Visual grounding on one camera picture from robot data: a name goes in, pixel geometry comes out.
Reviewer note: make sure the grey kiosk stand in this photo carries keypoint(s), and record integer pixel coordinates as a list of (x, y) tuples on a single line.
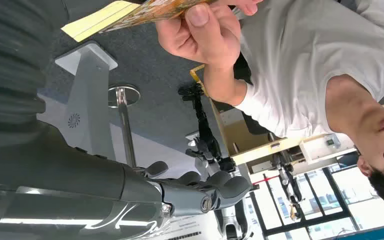
[(89, 99)]

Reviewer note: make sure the wooden desk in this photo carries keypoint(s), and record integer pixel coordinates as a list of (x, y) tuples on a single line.
[(241, 136)]

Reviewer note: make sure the person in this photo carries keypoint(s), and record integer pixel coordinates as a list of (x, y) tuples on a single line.
[(311, 49)]

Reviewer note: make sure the chrome stanchion post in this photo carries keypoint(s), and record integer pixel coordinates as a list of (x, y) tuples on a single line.
[(123, 116)]

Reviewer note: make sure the blue steel gantry frame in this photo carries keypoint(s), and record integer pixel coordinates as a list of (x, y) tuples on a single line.
[(371, 233)]

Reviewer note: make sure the silver black humanoid robot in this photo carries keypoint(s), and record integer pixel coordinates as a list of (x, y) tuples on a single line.
[(288, 185)]

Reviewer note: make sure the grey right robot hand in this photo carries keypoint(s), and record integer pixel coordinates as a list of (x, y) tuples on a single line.
[(62, 185)]

